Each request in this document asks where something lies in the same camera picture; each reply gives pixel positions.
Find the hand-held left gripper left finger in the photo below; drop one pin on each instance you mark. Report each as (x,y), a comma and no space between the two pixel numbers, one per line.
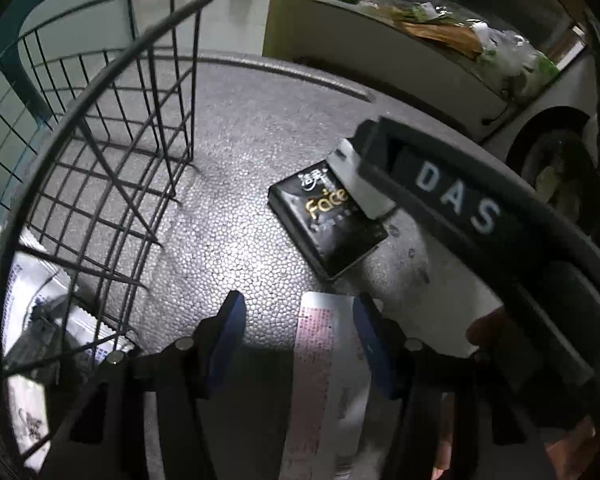
(230,332)

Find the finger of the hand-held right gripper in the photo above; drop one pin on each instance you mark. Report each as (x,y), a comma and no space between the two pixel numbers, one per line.
(370,140)

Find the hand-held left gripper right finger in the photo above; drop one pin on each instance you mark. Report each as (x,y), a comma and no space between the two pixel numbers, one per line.
(372,345)

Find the white packet with pink print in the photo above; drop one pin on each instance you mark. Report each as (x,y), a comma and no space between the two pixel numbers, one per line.
(320,370)

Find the black packet with gold print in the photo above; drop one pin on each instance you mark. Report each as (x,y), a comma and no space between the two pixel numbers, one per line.
(330,215)

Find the small black packet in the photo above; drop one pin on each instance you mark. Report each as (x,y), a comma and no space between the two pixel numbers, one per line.
(35,340)

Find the white packet with blue print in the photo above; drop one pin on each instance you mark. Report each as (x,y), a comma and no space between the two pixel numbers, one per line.
(30,280)

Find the person's right hand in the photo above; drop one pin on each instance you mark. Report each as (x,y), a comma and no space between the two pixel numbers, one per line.
(485,332)

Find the small white packet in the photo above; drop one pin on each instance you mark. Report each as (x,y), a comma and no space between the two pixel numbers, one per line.
(365,185)

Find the pile of plastic bags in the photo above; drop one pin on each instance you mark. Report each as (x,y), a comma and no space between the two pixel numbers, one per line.
(470,40)

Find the cream shelf unit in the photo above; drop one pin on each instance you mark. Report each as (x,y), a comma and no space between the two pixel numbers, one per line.
(290,20)

